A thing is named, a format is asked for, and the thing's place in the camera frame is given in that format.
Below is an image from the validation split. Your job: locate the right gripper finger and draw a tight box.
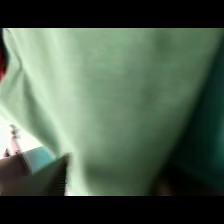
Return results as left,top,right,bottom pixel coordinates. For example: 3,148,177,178
0,153,70,197

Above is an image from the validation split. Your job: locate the red garment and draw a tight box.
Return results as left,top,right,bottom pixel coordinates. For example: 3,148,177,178
0,31,10,83

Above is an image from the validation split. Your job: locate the green T-shirt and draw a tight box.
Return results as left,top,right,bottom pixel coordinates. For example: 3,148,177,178
0,28,224,197

